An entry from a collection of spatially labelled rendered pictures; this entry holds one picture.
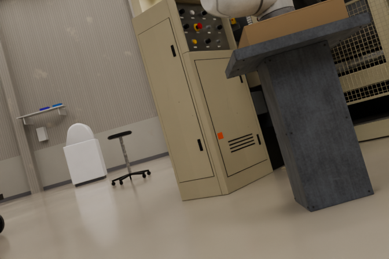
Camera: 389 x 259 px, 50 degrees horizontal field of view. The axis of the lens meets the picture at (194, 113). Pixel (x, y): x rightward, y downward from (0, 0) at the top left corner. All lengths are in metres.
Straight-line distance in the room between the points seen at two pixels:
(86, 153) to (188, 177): 7.13
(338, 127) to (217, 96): 1.15
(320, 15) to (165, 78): 1.33
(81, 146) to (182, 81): 7.28
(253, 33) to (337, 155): 0.56
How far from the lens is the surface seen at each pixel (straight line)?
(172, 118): 2.69
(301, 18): 1.62
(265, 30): 1.58
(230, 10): 1.63
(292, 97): 1.63
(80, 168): 9.76
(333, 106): 1.67
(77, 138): 9.81
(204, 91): 2.56
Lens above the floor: 0.40
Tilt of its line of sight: 3 degrees up
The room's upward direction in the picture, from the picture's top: 16 degrees counter-clockwise
